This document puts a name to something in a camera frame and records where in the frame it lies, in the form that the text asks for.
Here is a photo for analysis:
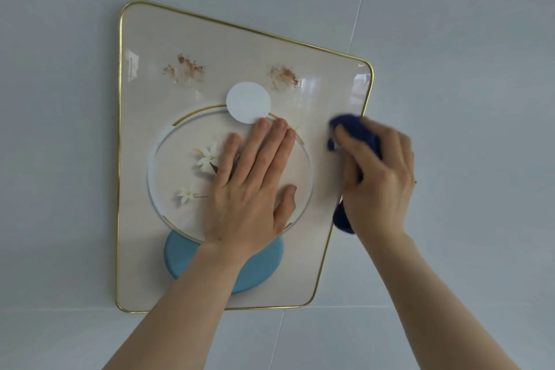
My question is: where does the person's right hand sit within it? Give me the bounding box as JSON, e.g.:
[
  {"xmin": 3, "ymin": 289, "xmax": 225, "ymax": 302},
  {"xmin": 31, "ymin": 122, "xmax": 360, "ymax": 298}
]
[{"xmin": 334, "ymin": 116, "xmax": 418, "ymax": 239}]

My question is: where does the person's left hand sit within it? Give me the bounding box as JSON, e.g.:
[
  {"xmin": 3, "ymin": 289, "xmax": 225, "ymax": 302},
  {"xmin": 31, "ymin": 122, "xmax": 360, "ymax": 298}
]
[{"xmin": 202, "ymin": 117, "xmax": 298, "ymax": 260}]

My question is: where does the dark blue cleaning cloth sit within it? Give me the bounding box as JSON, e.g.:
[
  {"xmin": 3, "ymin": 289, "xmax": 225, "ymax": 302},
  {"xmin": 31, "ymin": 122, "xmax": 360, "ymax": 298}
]
[{"xmin": 327, "ymin": 113, "xmax": 385, "ymax": 235}]

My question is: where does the gold-framed wall picture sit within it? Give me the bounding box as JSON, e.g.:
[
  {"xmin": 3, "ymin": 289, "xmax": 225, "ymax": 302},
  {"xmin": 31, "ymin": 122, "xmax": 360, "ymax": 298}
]
[{"xmin": 115, "ymin": 0, "xmax": 374, "ymax": 314}]

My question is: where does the person's right forearm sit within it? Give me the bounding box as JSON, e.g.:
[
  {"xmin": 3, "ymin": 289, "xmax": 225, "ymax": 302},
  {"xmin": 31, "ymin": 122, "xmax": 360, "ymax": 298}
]
[{"xmin": 356, "ymin": 230, "xmax": 522, "ymax": 370}]

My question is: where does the person's left forearm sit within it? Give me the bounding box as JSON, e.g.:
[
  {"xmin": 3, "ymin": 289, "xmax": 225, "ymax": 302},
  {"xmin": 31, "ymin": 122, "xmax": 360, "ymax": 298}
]
[{"xmin": 102, "ymin": 240, "xmax": 254, "ymax": 370}]

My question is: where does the brown dirt smudge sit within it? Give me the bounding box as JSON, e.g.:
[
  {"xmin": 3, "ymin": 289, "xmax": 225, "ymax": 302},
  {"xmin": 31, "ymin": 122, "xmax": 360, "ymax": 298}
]
[
  {"xmin": 162, "ymin": 53, "xmax": 205, "ymax": 84},
  {"xmin": 267, "ymin": 65, "xmax": 300, "ymax": 90}
]

